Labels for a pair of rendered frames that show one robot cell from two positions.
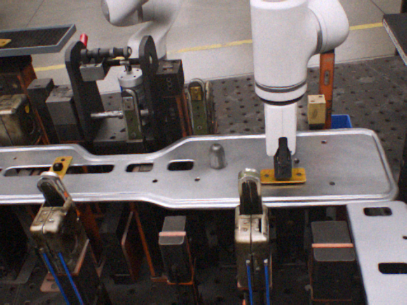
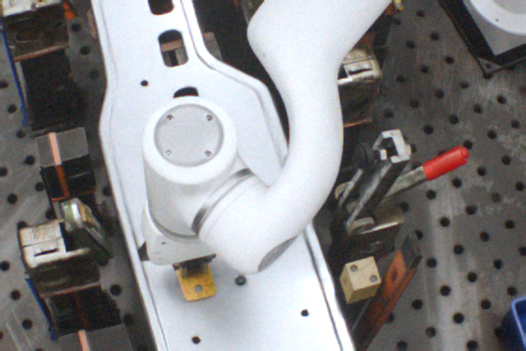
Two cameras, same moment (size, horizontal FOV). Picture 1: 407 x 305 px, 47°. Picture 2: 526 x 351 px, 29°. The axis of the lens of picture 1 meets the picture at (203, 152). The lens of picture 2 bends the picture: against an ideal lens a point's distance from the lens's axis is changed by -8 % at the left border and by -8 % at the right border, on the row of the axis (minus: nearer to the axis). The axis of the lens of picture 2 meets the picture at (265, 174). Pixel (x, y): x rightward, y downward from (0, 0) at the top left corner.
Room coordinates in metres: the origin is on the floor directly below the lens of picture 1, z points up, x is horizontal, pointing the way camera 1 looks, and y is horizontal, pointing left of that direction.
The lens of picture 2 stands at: (0.51, -0.50, 2.18)
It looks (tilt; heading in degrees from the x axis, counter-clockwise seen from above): 66 degrees down; 56
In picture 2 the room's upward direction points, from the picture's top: 8 degrees clockwise
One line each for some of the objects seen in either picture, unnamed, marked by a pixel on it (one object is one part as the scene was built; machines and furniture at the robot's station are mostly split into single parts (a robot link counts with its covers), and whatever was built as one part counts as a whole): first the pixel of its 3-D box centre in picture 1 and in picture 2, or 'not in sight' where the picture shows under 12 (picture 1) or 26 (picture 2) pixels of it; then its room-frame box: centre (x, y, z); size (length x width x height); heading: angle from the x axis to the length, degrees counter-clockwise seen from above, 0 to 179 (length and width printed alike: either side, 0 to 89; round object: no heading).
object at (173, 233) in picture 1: (186, 282); (72, 192); (0.58, 0.07, 0.84); 0.11 x 0.08 x 0.29; 170
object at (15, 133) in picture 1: (33, 166); not in sight; (0.98, 0.44, 0.89); 0.13 x 0.11 x 0.38; 170
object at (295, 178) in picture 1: (282, 173); (191, 264); (0.67, -0.14, 1.01); 0.08 x 0.04 x 0.01; 80
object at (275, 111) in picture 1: (281, 115); (190, 223); (0.67, -0.14, 1.14); 0.10 x 0.07 x 0.11; 170
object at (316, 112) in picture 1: (314, 166); (342, 317); (0.83, -0.25, 0.88); 0.04 x 0.04 x 0.36; 80
